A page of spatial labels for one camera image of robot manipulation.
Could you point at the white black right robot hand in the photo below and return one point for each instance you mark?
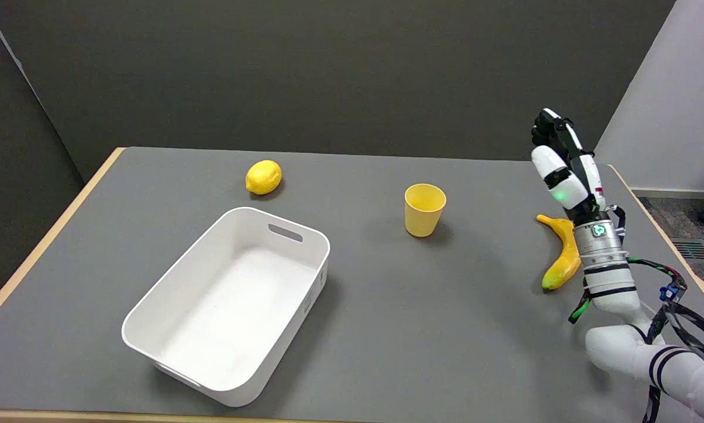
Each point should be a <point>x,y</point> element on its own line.
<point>565,176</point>

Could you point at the yellow plastic cup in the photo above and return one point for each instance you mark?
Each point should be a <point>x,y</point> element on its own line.
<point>424,209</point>

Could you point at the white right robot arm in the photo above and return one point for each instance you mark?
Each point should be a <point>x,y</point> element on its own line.
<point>616,294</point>

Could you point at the yellow banana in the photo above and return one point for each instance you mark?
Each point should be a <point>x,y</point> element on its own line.
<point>562,258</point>

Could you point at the floor vent grille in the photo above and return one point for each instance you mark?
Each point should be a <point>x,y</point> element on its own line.
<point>693,250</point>

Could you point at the yellow lemon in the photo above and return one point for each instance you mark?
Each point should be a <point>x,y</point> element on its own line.
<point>264,177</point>

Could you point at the white plastic storage bin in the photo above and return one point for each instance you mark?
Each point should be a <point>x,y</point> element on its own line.
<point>228,305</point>

